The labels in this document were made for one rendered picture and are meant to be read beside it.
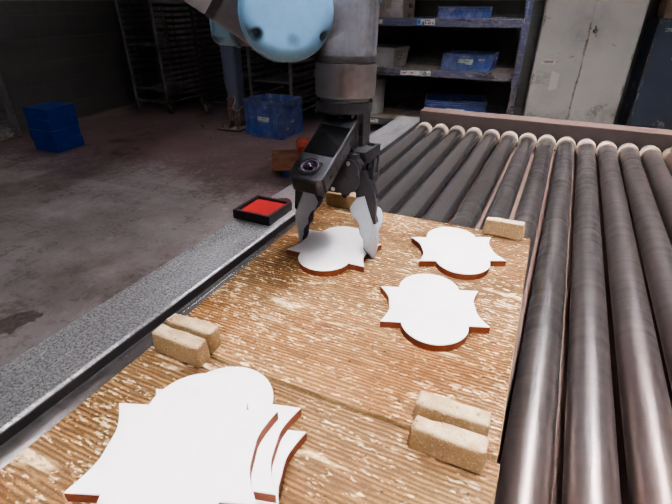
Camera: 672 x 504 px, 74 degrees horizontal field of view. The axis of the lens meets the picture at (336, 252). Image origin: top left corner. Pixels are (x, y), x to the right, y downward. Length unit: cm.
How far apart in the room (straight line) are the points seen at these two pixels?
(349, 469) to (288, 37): 34
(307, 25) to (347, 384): 31
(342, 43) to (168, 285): 38
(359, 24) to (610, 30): 447
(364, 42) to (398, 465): 43
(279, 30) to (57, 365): 40
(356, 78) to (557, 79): 445
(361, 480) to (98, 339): 34
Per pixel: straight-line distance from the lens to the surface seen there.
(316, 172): 52
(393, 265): 61
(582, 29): 493
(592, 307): 64
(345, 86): 56
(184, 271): 67
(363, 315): 52
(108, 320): 61
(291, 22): 39
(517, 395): 50
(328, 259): 60
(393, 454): 39
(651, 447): 50
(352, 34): 55
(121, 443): 35
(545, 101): 499
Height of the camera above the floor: 125
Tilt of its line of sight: 29 degrees down
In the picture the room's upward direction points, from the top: straight up
